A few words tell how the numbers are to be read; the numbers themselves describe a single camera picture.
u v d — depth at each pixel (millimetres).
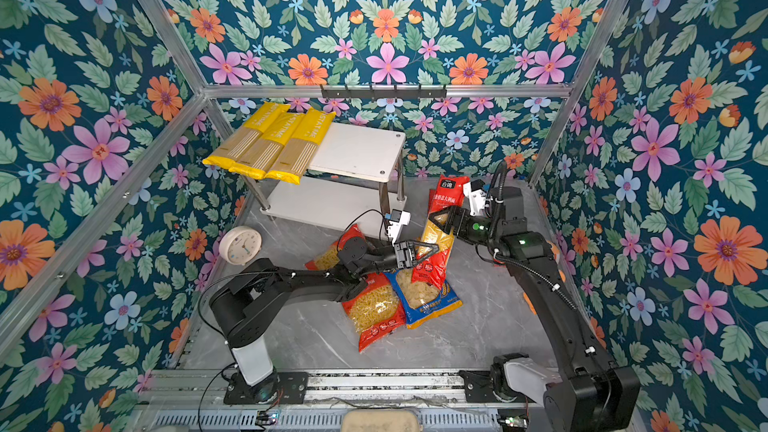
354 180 750
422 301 841
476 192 669
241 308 475
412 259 676
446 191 708
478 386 733
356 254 628
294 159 750
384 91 926
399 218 705
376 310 822
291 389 737
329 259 929
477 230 621
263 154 765
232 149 770
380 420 657
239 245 913
